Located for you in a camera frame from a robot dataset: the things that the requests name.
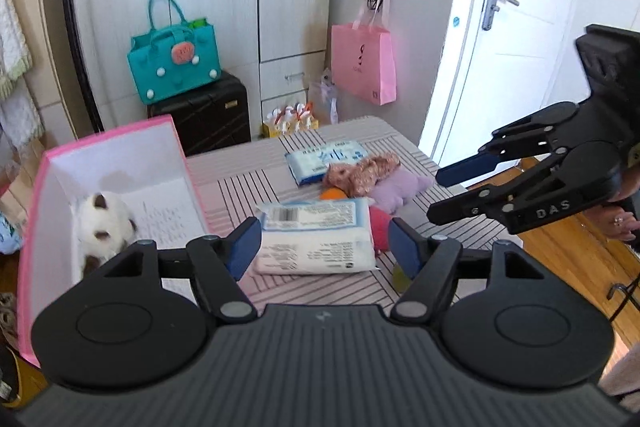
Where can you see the white paper sheet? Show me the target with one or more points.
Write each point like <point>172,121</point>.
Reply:
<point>167,212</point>

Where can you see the pink cardboard box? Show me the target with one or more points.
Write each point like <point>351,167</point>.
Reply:
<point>125,147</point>

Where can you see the black metal hook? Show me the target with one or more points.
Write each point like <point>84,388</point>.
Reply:
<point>622,292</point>

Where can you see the pink paper bag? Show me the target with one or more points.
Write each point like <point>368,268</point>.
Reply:
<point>362,62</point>

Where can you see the green soft toy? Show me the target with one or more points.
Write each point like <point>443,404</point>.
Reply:
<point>399,279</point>

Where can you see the orange soft toy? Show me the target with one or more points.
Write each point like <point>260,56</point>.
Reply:
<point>332,194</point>

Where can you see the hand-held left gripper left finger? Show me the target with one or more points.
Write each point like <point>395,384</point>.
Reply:
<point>245,248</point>

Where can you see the purple plush toy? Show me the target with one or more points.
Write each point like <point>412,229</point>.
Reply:
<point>400,189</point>

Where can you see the white fleece pants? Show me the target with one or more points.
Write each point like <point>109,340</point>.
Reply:
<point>20,117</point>

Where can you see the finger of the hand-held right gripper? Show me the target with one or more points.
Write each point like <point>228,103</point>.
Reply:
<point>465,207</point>
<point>467,169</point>

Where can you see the large white tissue pack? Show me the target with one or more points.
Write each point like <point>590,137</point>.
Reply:
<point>315,237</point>

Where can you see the small blue tissue pack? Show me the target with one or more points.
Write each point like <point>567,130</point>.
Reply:
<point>320,159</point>

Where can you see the black suitcase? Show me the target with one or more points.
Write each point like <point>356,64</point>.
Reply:
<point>210,117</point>

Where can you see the clear plastic bag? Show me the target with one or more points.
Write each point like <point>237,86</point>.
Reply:
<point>322,99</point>

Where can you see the white door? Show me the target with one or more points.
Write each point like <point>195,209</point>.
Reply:
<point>540,32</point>

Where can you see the teal felt handbag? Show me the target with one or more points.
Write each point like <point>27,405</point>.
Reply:
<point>170,67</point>

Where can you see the black clothes rack pole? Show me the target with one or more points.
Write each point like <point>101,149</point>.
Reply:
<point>75,32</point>

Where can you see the white brown plush cat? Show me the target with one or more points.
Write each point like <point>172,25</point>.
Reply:
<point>107,222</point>

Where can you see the pink floral cloth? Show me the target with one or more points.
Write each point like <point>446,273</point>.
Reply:
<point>360,172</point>

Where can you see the pink soft toy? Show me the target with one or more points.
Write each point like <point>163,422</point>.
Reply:
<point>381,227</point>

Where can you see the person's right hand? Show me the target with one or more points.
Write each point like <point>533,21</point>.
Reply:
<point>622,223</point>

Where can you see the cartoon printed blanket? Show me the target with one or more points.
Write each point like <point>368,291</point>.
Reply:
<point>9,234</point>

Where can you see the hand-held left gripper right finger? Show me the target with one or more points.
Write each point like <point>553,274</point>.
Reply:
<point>403,248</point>

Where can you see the white green fleece jacket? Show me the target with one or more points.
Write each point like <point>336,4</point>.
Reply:
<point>12,42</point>

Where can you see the colourful box of bottles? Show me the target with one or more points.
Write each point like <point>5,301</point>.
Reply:
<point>290,122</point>

